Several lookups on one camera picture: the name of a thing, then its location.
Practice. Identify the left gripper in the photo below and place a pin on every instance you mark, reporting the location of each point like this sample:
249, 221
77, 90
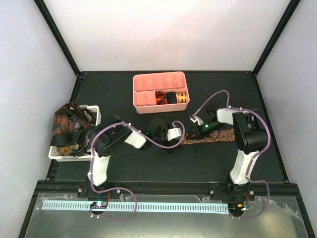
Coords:
170, 144

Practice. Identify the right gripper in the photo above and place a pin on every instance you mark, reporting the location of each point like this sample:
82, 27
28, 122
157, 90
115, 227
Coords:
199, 134

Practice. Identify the brown floral tie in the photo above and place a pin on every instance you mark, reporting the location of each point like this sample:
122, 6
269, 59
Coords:
218, 136

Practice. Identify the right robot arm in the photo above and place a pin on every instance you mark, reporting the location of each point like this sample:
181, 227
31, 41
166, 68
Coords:
252, 138

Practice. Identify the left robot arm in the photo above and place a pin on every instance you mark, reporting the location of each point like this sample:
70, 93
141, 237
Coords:
108, 136

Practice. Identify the pile of dark ties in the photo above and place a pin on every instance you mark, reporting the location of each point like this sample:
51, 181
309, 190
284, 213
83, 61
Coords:
69, 126

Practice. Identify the yellow black rolled tie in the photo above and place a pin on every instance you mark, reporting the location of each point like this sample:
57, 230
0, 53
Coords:
181, 97

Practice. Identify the orange black rolled tie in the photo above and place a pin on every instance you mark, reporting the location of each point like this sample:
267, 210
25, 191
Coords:
161, 97

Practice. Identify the pink divided organizer box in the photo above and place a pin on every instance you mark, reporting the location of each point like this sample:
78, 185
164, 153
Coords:
145, 86

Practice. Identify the white basket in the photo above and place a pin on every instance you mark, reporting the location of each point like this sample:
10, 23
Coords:
95, 110

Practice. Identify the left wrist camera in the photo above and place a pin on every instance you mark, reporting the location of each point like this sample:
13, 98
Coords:
174, 133

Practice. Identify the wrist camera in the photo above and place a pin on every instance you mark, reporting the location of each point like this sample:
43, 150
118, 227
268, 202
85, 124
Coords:
174, 133
195, 119

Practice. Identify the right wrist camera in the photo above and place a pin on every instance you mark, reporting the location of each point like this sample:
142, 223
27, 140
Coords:
195, 119

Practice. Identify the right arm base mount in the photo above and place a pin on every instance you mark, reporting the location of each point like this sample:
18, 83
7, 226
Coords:
239, 198

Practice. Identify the light blue slotted cable duct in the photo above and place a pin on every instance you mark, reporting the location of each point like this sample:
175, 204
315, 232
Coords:
208, 208

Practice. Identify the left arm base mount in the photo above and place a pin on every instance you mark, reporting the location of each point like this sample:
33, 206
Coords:
99, 193

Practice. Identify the right black frame post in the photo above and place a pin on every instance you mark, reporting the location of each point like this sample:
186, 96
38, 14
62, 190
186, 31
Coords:
290, 9

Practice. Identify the black frame post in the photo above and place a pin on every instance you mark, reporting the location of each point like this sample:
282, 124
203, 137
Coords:
42, 7
290, 9

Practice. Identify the left black frame post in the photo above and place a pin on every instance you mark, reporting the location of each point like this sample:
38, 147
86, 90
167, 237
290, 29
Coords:
42, 7

